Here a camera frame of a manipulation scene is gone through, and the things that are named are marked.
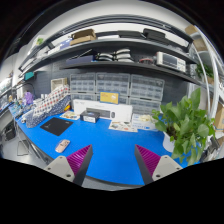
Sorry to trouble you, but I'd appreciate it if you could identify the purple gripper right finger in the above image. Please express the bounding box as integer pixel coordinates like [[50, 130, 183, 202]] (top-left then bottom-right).
[[134, 145, 182, 185]]

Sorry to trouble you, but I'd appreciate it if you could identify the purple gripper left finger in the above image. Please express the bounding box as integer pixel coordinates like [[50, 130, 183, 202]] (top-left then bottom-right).
[[44, 145, 93, 186]]

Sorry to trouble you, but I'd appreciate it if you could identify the pink computer mouse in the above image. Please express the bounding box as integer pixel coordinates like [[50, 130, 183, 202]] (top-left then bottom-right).
[[55, 139, 70, 153]]

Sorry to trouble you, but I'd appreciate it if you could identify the black mouse pad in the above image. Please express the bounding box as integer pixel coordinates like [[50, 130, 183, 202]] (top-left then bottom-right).
[[40, 117, 73, 136]]

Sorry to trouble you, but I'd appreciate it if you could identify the white plant pot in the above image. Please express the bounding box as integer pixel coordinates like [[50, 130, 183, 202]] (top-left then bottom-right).
[[163, 133, 174, 152]]

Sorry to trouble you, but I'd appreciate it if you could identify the blue table mat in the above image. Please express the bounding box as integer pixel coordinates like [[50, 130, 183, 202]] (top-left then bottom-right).
[[15, 110, 190, 187]]

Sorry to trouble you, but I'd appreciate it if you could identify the white illustrated box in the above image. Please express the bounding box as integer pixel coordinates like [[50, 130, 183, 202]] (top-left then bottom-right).
[[131, 114, 156, 131]]

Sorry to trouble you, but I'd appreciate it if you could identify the illustrated booklet on mat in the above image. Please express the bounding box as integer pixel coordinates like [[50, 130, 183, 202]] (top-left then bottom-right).
[[109, 121, 137, 132]]

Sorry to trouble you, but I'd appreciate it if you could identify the small black box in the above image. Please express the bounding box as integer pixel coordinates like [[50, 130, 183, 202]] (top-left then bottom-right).
[[80, 111, 100, 123]]

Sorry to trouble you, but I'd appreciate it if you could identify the illustrated leaflet left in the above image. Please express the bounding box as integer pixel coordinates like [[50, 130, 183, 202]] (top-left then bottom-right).
[[61, 111, 80, 120]]

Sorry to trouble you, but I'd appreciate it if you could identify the green potted plant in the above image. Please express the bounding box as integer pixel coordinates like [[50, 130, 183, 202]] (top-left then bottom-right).
[[152, 89, 215, 165]]

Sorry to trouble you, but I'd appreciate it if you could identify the long white keyboard box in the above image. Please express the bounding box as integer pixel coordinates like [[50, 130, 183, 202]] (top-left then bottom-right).
[[73, 99, 133, 122]]

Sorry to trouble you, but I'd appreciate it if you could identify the checkered fabric bag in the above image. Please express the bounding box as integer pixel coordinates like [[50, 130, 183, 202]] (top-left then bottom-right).
[[25, 85, 71, 128]]

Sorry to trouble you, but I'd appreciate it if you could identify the grey drawer organizer cabinet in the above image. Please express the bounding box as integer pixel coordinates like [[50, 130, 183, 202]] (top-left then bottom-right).
[[70, 72, 165, 114]]

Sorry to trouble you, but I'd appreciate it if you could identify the yellow card sign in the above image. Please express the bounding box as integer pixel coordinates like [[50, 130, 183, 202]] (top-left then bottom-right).
[[100, 92, 119, 104]]

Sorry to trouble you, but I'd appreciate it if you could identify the purple bottle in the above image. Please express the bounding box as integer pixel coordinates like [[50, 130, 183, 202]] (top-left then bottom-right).
[[25, 92, 34, 105]]

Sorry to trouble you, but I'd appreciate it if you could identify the white oscilloscope instrument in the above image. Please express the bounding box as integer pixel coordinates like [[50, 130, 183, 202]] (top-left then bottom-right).
[[156, 51, 186, 72]]

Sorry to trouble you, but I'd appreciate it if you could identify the cardboard box on shelf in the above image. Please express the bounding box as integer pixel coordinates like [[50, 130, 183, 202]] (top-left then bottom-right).
[[70, 29, 97, 45]]

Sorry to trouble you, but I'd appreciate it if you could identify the grey wall shelf unit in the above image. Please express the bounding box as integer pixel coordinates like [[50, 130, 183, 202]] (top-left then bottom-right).
[[19, 14, 196, 74]]

